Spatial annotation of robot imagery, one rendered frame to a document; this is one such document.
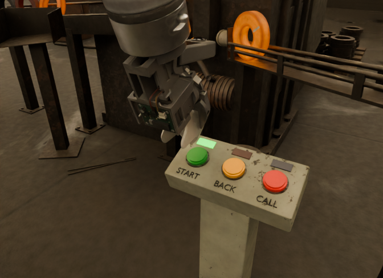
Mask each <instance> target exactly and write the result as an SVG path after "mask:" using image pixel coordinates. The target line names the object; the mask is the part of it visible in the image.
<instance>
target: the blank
mask: <svg viewBox="0 0 383 278"><path fill-rule="evenodd" d="M249 28H250V29H251V30H252V33H253V41H252V44H250V43H249V41H248V30H249ZM233 43H238V44H244V45H247V46H252V47H257V48H262V49H265V50H267V49H268V46H269V43H270V29H269V26H268V23H267V20H266V18H265V17H264V16H263V15H262V14H261V13H260V12H258V11H245V12H243V13H241V14H240V15H239V16H238V18H237V19H236V21H235V23H234V28H233ZM235 49H237V50H241V51H246V52H250V53H253V54H258V55H262V56H263V55H264V53H261V52H256V51H251V50H247V49H244V48H239V47H235ZM238 55H239V56H240V57H241V58H242V59H243V60H246V61H252V60H257V58H252V57H250V56H246V55H242V54H238Z"/></svg>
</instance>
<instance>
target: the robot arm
mask: <svg viewBox="0 0 383 278"><path fill-rule="evenodd" d="M102 1H103V4H104V7H105V9H106V11H107V14H108V16H109V19H110V21H111V24H112V27H113V30H114V32H115V34H116V38H117V40H118V42H119V45H120V48H121V49H122V50H123V51H124V52H125V53H127V54H130V57H129V58H128V59H127V60H126V61H125V62H124V63H123V66H124V68H125V71H126V73H127V75H128V78H129V81H130V83H131V86H132V88H133V92H132V93H131V94H130V95H129V96H128V97H127V98H128V100H129V103H130V105H131V107H132V110H133V113H134V114H135V117H136V119H137V122H138V123H139V124H141V123H142V121H144V123H145V125H149V126H152V127H155V128H159V129H162V130H163V131H162V133H161V140H162V142H164V143H166V142H168V141H169V140H171V139H172V138H173V137H174V136H175V135H178V136H179V135H181V137H182V140H181V148H182V149H184V148H186V147H187V146H188V145H189V144H193V143H194V142H196V140H197V139H198V137H199V136H200V134H201V132H202V130H203V127H204V125H205V123H206V120H207V118H208V115H209V113H210V102H209V99H208V97H207V91H205V90H203V85H202V83H201V81H202V79H201V78H199V77H198V76H197V75H196V73H195V71H191V70H189V66H187V65H184V64H188V63H192V62H196V61H199V60H203V59H207V58H211V57H214V56H215V48H216V42H215V41H210V40H207V39H205V38H203V37H200V36H196V37H194V38H192V39H188V40H187V38H188V37H189V35H190V32H191V28H190V22H189V16H188V10H187V6H186V0H102ZM135 102H136V103H137V105H138V108H139V110H140V114H139V115H138V113H137V111H136V108H135V106H134V103H135Z"/></svg>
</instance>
